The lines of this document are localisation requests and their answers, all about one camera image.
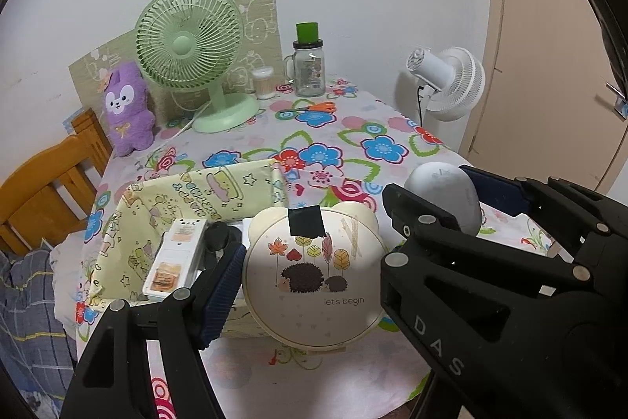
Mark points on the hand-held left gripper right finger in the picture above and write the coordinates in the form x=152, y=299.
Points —
x=431, y=405

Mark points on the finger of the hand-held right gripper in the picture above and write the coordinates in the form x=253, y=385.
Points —
x=417, y=252
x=495, y=193

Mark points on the orange scissors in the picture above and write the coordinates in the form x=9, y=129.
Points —
x=324, y=107

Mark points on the wooden chair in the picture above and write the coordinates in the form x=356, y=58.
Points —
x=44, y=183

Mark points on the black round case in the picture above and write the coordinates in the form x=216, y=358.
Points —
x=218, y=237

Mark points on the green patterned board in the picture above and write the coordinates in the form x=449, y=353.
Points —
x=255, y=26

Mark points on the white standing fan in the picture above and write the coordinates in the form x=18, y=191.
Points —
x=456, y=80

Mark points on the green desk fan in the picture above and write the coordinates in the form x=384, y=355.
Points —
x=186, y=41

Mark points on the blue patterned board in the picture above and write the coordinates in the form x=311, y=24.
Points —
x=68, y=119

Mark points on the glass jar with green lid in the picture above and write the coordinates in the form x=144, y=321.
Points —
x=309, y=70

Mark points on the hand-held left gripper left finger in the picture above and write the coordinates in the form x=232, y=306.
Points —
x=223, y=291

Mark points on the white remote control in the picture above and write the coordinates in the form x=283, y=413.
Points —
x=171, y=262

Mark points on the plaid bedding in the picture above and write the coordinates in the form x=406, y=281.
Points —
x=24, y=316

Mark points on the cotton swab container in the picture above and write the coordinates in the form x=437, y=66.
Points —
x=262, y=85

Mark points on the beige door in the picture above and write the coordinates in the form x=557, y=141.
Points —
x=539, y=55

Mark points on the purple plush toy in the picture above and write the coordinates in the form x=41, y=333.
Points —
x=125, y=114

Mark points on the floral tablecloth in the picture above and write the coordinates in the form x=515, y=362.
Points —
x=382, y=124

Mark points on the white oval device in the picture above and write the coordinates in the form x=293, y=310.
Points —
x=441, y=188

